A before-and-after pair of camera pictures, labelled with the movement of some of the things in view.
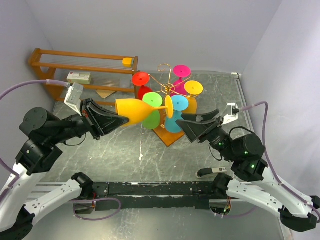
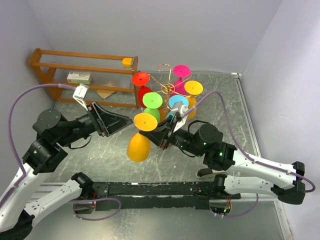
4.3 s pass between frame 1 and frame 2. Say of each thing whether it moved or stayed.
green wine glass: stayed
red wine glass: stayed
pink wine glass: stayed
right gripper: moved
